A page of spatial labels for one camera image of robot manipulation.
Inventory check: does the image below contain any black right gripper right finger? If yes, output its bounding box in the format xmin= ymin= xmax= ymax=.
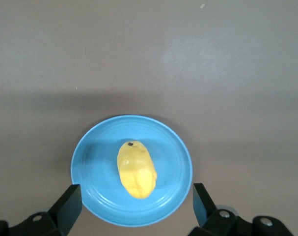
xmin=188 ymin=183 xmax=253 ymax=236

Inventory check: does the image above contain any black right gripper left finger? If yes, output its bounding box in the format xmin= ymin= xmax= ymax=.
xmin=10 ymin=183 xmax=83 ymax=236

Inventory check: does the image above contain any yellow peeled potato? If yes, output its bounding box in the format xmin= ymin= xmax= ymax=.
xmin=116 ymin=140 xmax=157 ymax=200

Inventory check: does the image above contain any blue round plate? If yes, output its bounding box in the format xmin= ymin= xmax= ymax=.
xmin=70 ymin=114 xmax=193 ymax=227

